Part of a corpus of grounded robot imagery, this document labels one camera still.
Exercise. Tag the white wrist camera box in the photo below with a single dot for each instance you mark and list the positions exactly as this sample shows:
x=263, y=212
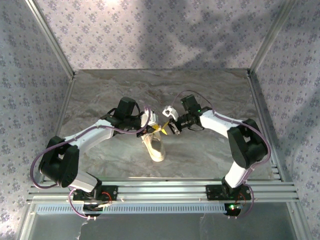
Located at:
x=170, y=112
x=153, y=118

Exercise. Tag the white sneaker shoe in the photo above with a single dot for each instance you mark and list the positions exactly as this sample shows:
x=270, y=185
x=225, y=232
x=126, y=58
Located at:
x=156, y=150

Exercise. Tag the white torn tape strip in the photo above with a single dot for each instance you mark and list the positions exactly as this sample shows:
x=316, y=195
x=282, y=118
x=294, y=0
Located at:
x=81, y=231

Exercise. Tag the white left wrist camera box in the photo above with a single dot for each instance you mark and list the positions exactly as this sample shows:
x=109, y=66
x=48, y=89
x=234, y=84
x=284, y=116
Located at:
x=153, y=118

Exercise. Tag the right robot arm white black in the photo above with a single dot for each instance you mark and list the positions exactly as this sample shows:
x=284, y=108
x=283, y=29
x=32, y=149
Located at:
x=247, y=145

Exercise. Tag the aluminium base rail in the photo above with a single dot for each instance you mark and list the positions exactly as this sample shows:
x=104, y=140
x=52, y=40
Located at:
x=162, y=190

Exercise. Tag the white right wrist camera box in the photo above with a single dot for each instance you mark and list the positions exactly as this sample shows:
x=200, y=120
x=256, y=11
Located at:
x=170, y=112

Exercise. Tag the aluminium frame post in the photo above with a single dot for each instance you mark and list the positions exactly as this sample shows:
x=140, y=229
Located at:
x=51, y=37
x=271, y=37

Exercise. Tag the aluminium side rail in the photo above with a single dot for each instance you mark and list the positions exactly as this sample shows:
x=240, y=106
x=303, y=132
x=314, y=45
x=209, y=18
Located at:
x=66, y=100
x=260, y=100

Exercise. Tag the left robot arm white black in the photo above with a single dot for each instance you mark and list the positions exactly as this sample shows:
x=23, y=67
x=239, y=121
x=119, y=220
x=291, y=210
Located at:
x=60, y=162

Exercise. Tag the black round controller board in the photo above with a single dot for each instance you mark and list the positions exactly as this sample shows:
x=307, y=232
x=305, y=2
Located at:
x=235, y=211
x=92, y=212

